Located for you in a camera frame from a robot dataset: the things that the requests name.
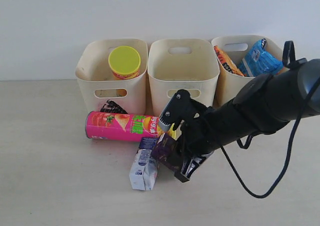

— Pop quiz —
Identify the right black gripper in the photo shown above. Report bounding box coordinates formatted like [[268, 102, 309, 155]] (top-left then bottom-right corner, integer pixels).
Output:
[[172, 99, 214, 183]]

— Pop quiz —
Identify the purple small carton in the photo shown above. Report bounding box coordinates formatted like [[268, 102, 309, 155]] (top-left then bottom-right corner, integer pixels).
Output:
[[151, 133, 180, 172]]

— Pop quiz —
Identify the white blue milk carton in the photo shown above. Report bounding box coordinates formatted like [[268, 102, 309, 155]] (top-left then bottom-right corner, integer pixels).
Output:
[[129, 137, 159, 191]]

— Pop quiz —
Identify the orange noodle packet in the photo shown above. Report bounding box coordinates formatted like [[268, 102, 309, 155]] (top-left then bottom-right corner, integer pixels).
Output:
[[213, 45, 245, 77]]

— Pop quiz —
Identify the yellow chip can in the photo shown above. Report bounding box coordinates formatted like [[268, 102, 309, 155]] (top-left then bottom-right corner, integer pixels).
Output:
[[108, 45, 141, 81]]

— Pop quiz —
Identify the blue noodle packet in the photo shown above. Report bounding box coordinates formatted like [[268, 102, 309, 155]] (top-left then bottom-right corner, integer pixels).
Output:
[[236, 38, 284, 77]]

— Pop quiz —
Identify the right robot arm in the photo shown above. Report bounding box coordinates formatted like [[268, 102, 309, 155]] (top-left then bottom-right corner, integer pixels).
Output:
[[174, 59, 320, 182]]

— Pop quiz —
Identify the pink chip can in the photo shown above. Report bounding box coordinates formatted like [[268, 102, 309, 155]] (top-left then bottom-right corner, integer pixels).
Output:
[[85, 111, 165, 142]]

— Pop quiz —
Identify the right cream plastic bin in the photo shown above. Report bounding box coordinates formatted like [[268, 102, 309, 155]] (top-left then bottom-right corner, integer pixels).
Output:
[[211, 34, 284, 106]]

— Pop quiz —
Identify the cream plastic bin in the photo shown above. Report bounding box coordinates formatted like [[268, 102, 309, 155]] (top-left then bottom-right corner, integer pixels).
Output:
[[147, 38, 220, 116], [75, 38, 148, 115], [211, 34, 284, 106]]

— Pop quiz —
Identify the middle cream plastic bin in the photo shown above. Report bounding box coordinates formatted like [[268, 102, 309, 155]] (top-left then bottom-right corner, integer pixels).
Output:
[[147, 38, 220, 116]]

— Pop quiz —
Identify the left cream plastic bin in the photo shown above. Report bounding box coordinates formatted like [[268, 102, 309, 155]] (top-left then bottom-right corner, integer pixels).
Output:
[[75, 38, 148, 115]]

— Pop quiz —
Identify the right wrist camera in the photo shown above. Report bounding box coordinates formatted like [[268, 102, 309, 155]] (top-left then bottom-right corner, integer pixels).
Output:
[[158, 89, 192, 132]]

